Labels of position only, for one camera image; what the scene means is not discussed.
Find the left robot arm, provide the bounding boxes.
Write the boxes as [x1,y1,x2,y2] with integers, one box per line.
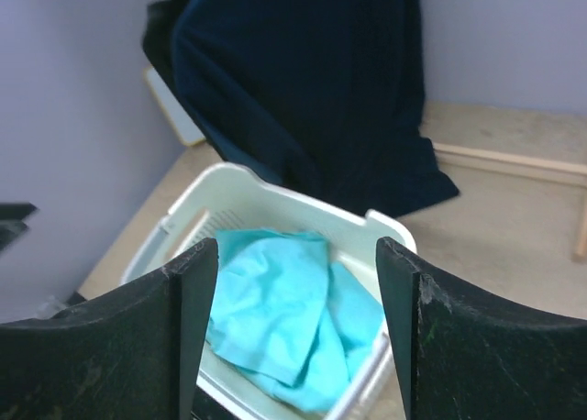
[0,202,38,252]

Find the black printed t shirt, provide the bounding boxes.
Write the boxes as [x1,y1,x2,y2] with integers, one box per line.
[142,0,190,96]

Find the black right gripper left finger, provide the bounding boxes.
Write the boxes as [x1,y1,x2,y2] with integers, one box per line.
[1,238,218,419]

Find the white perforated laundry basket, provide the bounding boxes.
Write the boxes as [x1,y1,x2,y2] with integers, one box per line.
[120,163,417,419]

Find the wooden clothes rack frame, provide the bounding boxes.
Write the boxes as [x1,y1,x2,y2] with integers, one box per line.
[430,142,587,263]

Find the small framed whiteboard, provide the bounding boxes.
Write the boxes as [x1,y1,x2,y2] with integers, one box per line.
[143,66,205,147]

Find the teal t shirt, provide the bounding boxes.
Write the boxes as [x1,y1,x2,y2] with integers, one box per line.
[206,229,383,413]

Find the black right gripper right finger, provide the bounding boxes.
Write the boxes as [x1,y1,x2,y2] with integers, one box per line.
[376,237,586,419]

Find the navy blue t shirt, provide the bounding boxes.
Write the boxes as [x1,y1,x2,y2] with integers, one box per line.
[171,0,459,217]

